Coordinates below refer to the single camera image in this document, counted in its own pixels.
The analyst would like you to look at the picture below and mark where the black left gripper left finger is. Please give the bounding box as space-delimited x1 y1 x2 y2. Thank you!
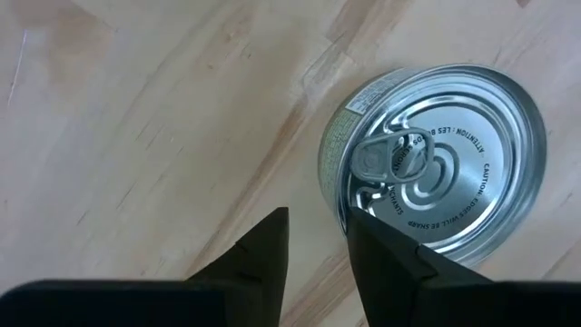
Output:
0 206 291 327

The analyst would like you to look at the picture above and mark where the silver tin can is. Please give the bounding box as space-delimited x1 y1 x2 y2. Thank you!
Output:
317 63 548 269

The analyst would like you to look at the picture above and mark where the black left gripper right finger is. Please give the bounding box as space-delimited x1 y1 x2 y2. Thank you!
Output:
347 206 581 327

